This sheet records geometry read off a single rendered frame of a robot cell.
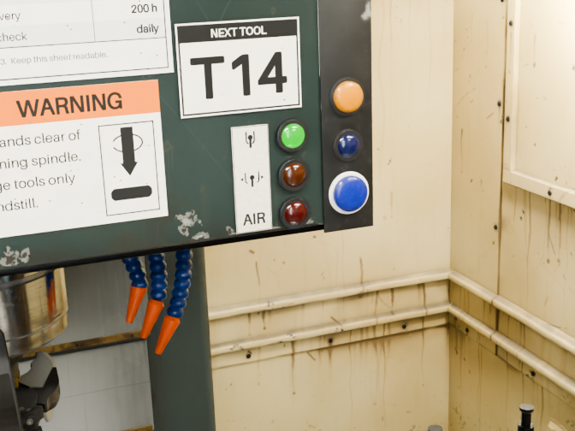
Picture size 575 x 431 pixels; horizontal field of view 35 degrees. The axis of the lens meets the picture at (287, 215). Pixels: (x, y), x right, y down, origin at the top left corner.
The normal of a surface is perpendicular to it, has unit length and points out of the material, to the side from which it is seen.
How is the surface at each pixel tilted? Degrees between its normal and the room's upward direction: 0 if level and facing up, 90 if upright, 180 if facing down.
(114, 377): 90
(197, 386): 90
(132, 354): 90
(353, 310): 90
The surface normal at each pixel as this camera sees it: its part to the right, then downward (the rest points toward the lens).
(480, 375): -0.94, 0.13
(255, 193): 0.35, 0.25
